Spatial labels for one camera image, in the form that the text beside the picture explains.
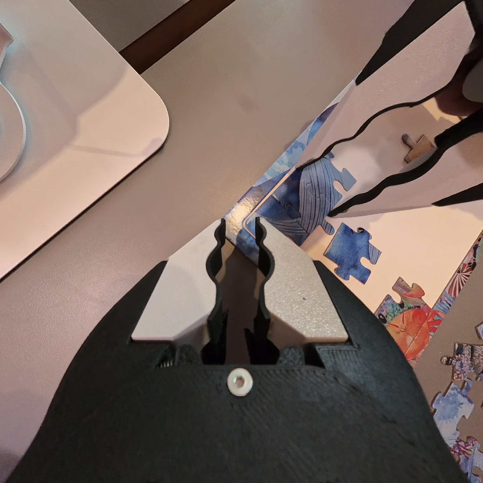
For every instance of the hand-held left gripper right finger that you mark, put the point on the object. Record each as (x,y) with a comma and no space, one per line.
(305,302)

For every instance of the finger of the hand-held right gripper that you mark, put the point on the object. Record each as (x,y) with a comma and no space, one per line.
(407,75)
(434,177)

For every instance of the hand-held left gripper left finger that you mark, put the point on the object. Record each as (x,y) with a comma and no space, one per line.
(173,302)

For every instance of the orange pufferfish puzzle piece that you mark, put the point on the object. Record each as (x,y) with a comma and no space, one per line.
(417,149)

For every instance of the dark blue puzzle piece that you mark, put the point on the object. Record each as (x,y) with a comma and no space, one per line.
(351,252)

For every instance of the orange coral puzzle piece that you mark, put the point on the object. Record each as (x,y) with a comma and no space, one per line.
(392,320)

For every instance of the joined blue whale puzzle section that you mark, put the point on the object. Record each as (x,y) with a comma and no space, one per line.
(320,188)

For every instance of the jigsaw puzzle pieces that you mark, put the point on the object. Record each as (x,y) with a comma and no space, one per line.
(452,411)

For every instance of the puzzle frame board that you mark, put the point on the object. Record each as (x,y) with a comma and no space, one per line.
(415,245)

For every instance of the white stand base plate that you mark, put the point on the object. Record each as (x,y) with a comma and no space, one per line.
(94,113)

